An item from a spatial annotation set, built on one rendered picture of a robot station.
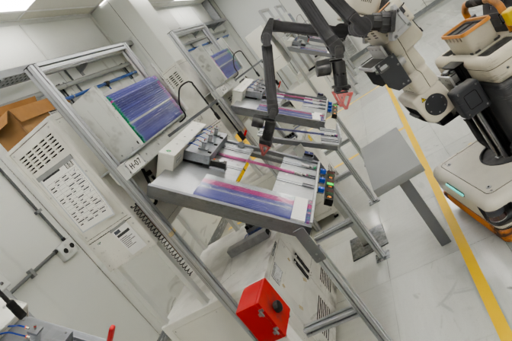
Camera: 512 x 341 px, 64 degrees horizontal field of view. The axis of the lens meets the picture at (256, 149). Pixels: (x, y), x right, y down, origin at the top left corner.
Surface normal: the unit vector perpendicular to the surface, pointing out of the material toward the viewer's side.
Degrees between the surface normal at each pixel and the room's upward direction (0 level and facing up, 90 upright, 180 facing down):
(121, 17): 90
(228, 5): 90
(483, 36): 92
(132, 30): 90
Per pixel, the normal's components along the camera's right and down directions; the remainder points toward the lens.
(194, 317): -0.19, 0.36
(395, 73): 0.00, 0.22
